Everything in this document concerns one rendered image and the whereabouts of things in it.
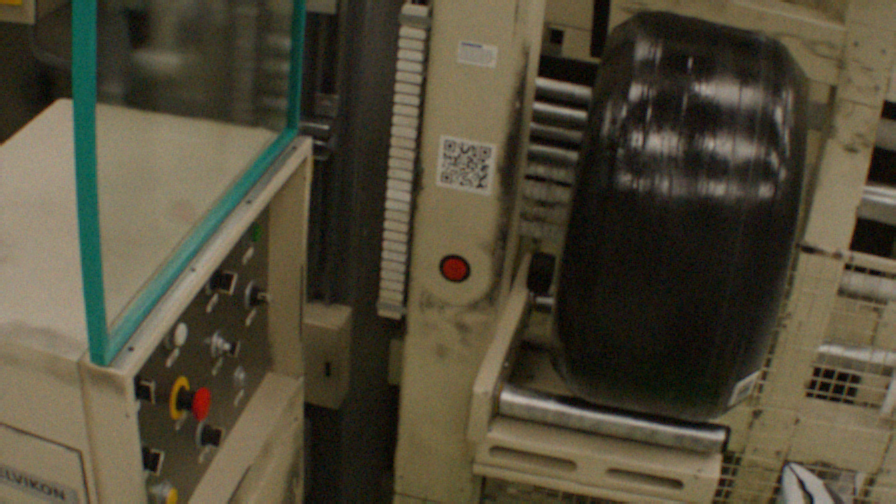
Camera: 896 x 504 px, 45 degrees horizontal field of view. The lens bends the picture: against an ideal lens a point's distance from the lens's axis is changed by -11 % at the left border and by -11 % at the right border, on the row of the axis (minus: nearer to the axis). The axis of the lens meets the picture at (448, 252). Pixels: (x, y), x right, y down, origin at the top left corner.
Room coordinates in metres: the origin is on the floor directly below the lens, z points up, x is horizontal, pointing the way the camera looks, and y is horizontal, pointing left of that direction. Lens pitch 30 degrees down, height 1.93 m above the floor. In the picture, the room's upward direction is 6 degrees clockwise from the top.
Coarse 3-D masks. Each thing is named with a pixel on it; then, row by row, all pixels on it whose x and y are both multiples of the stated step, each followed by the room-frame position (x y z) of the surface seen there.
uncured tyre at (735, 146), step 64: (640, 64) 1.38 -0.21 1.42; (704, 64) 1.38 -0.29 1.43; (768, 64) 1.40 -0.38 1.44; (640, 128) 1.30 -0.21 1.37; (704, 128) 1.30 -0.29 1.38; (768, 128) 1.30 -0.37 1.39; (576, 192) 1.29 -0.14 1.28; (640, 192) 1.25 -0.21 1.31; (704, 192) 1.24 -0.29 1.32; (768, 192) 1.24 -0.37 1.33; (576, 256) 1.25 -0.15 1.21; (640, 256) 1.22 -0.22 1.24; (704, 256) 1.21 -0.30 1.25; (768, 256) 1.21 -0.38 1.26; (576, 320) 1.24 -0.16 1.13; (640, 320) 1.21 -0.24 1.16; (704, 320) 1.19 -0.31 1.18; (768, 320) 1.21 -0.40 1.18; (576, 384) 1.27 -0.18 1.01; (640, 384) 1.23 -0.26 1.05; (704, 384) 1.20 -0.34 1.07
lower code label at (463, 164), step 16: (448, 144) 1.45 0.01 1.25; (464, 144) 1.45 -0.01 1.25; (480, 144) 1.44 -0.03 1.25; (448, 160) 1.45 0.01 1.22; (464, 160) 1.45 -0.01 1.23; (480, 160) 1.44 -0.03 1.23; (448, 176) 1.45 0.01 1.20; (464, 176) 1.45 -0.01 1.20; (480, 176) 1.44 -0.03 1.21; (480, 192) 1.44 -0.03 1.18
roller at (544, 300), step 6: (552, 288) 1.65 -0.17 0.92; (534, 294) 1.64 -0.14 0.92; (540, 294) 1.64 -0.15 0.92; (546, 294) 1.64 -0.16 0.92; (552, 294) 1.64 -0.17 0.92; (534, 300) 1.64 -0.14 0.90; (540, 300) 1.63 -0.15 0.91; (546, 300) 1.63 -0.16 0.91; (552, 300) 1.63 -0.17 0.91; (534, 306) 1.65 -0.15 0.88; (540, 306) 1.63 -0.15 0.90; (546, 306) 1.63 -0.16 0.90; (540, 312) 1.63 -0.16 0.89; (546, 312) 1.63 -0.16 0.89
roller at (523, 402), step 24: (504, 408) 1.35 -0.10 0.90; (528, 408) 1.35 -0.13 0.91; (552, 408) 1.34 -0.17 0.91; (576, 408) 1.34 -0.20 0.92; (600, 408) 1.34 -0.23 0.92; (600, 432) 1.33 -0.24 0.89; (624, 432) 1.32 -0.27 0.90; (648, 432) 1.31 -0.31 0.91; (672, 432) 1.31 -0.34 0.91; (696, 432) 1.31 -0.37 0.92; (720, 432) 1.31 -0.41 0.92
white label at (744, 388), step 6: (756, 372) 1.22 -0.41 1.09; (750, 378) 1.21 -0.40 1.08; (756, 378) 1.23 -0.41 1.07; (738, 384) 1.20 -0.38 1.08; (744, 384) 1.21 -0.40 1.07; (750, 384) 1.23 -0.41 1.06; (738, 390) 1.21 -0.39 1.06; (744, 390) 1.23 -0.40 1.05; (750, 390) 1.24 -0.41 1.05; (732, 396) 1.22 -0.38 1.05; (738, 396) 1.23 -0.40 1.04; (744, 396) 1.24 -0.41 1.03; (732, 402) 1.23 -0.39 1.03
